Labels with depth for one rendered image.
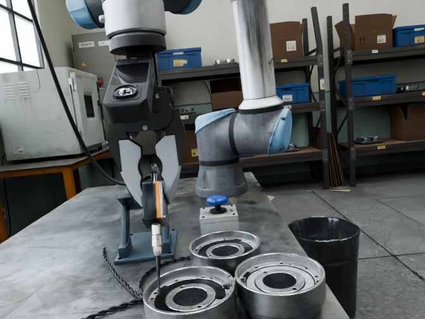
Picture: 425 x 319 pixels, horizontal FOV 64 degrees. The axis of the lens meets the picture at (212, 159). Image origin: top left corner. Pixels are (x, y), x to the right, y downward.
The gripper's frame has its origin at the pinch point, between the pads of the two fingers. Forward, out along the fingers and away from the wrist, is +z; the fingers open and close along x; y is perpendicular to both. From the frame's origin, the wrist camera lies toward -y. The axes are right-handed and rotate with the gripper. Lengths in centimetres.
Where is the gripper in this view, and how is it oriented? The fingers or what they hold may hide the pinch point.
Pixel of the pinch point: (154, 197)
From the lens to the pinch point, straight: 45.4
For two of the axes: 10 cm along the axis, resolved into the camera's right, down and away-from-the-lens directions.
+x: -9.9, 1.0, -0.5
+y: -0.6, -1.4, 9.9
